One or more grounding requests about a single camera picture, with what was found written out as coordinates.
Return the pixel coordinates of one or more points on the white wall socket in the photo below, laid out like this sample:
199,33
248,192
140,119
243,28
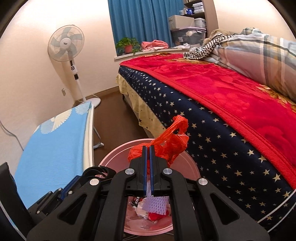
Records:
63,91

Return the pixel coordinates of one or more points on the striped garment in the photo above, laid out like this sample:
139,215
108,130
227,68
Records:
201,51

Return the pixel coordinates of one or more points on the black packet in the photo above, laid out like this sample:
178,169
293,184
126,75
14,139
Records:
135,201

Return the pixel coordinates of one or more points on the beige plush toy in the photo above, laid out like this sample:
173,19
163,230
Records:
216,32

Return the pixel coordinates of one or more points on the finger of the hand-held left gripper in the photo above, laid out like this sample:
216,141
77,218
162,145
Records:
70,186
99,171

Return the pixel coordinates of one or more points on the white lidded box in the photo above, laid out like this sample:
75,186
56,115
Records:
200,22

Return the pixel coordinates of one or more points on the clear storage bin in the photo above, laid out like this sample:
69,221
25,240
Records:
185,37

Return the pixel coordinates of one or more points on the grey cardboard box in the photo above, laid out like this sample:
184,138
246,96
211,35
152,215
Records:
180,23

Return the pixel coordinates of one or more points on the pink clothes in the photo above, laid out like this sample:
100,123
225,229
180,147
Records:
155,44

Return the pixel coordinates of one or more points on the bed with red blanket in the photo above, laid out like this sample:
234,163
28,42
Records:
219,143

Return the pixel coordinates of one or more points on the table with blue cloth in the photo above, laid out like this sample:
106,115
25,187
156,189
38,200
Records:
53,148

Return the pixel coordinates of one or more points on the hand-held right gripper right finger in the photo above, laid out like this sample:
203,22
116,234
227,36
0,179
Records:
152,166

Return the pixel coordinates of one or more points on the blue curtain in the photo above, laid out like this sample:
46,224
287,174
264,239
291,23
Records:
143,20

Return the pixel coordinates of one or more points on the white standing fan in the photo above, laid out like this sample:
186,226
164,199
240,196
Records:
66,44

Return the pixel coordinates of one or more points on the white clothes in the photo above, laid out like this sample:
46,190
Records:
182,46

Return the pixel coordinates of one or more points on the white table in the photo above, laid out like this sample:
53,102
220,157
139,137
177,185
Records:
87,143

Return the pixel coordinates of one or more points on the red packet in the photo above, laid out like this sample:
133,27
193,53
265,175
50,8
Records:
155,216

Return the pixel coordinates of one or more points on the stack of white boxes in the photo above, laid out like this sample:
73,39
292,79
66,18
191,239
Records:
197,7

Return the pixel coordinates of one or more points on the white windowsill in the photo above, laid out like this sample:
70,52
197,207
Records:
129,56

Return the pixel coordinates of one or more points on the wooden bookshelf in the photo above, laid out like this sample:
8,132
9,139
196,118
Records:
204,9

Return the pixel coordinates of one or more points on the red plastic bag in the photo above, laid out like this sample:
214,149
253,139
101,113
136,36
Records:
171,143

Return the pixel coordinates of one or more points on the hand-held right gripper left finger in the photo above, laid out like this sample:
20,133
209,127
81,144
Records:
145,166

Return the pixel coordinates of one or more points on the red blanket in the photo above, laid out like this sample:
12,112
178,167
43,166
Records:
208,88

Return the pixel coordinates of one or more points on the blue white packet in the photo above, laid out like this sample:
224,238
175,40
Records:
189,11

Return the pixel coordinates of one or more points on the pink plastic bin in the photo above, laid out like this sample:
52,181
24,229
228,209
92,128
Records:
187,166

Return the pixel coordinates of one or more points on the yellow star bed sheet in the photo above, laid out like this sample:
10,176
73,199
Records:
134,97

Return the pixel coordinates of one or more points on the potted green plant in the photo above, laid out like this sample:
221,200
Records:
128,47

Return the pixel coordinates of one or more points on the grey bed frame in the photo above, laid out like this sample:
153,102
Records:
138,119

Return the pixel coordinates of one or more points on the plaid quilt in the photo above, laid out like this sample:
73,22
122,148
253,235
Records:
254,55

